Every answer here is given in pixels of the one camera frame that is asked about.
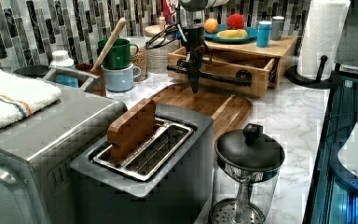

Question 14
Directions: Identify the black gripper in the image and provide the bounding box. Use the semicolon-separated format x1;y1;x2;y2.
182;26;205;93

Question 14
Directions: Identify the light wooden drawer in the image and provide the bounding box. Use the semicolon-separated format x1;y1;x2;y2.
167;46;278;98

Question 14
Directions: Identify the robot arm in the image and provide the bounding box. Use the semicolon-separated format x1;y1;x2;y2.
176;0;229;93

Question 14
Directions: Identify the wooden drawer cabinet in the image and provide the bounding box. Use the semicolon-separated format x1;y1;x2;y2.
206;35;297;88

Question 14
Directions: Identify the orange fruit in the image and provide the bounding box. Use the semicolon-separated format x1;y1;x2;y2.
204;19;219;34

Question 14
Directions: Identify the white woven canister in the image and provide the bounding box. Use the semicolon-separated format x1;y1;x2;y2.
144;24;181;75

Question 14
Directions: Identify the yellow banana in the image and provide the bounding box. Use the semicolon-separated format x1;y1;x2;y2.
217;29;248;39

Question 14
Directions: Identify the glass jar of grains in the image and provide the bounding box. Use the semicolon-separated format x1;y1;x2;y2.
127;36;147;82

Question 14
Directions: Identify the red apple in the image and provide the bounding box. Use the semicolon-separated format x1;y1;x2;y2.
227;13;244;30

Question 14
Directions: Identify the dark wooden cutting board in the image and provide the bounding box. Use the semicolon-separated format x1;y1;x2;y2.
151;83;253;140

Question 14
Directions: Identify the teal plate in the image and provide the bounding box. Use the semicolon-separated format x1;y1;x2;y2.
204;24;257;44

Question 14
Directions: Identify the blue cup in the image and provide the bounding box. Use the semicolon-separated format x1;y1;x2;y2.
256;21;272;48

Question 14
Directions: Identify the light blue mug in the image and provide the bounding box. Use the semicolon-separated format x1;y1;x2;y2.
103;63;142;92

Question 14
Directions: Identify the grey cup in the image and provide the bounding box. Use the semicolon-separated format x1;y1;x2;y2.
270;16;285;41

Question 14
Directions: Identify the brown toast slice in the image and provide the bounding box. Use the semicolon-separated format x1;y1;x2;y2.
107;99;156;164

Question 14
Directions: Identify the black paper towel holder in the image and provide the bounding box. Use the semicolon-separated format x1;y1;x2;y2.
284;55;335;91

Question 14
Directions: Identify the glass french press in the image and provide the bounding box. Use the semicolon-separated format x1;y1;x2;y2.
208;123;285;224

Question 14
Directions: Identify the silver toaster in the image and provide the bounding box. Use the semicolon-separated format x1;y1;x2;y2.
71;105;213;224

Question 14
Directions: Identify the white paper towel roll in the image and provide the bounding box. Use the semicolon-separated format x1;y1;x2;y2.
297;0;351;80

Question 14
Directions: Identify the white lidded bottle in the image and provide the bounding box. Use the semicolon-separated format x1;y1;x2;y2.
50;50;79;88

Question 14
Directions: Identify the dark pan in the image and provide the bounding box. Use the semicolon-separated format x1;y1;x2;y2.
14;64;49;78

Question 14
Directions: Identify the white striped towel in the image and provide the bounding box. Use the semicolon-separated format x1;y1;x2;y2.
0;69;62;129

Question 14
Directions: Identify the stainless toaster oven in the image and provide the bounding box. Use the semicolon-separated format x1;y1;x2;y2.
0;75;127;224

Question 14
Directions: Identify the black metal drawer handle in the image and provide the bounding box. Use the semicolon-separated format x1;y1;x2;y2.
167;60;252;87

